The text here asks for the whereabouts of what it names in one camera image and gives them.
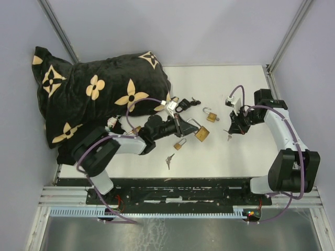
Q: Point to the aluminium frame post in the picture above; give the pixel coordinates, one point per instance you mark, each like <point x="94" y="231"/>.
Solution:
<point x="297" y="21"/>
<point x="52" y="18"/>

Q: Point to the small brass padlock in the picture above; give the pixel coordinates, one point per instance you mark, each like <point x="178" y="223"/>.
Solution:
<point x="212" y="117"/>
<point x="180" y="143"/>

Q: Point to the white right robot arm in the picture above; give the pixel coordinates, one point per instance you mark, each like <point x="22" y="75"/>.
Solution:
<point x="294" y="169"/>

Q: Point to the large brass padlock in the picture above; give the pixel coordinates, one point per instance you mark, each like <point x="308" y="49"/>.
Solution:
<point x="135" y="131"/>

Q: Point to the right aluminium frame post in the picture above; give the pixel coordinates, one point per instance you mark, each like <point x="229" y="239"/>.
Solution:
<point x="297" y="21"/>

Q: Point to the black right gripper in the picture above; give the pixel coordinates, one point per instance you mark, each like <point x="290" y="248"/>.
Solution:
<point x="236" y="127"/>

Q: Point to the left aluminium frame post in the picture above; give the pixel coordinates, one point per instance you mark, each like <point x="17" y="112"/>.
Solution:
<point x="52" y="18"/>

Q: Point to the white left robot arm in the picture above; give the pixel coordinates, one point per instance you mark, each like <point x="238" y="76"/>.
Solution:
<point x="94" y="152"/>

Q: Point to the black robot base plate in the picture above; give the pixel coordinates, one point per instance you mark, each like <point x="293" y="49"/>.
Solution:
<point x="183" y="195"/>

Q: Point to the black floral plush pillow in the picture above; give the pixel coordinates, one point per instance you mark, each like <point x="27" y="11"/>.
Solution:
<point x="71" y="95"/>

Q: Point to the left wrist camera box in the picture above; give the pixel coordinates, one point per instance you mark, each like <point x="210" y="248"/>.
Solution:
<point x="169" y="107"/>

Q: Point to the small padlock keys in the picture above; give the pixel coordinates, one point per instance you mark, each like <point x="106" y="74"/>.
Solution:
<point x="168" y="160"/>

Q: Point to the brass padlock long shackle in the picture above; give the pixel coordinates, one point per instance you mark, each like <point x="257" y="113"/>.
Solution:
<point x="202" y="132"/>

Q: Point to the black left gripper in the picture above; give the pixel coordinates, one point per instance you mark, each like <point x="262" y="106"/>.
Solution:
<point x="182" y="127"/>

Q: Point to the black padlock keys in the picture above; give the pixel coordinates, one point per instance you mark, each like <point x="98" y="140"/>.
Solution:
<point x="195" y="102"/>

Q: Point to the black padlock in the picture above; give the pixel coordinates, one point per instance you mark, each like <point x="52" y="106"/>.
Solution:
<point x="183" y="105"/>

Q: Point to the small brass padlock top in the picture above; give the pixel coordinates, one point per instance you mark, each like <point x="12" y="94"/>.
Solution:
<point x="212" y="117"/>

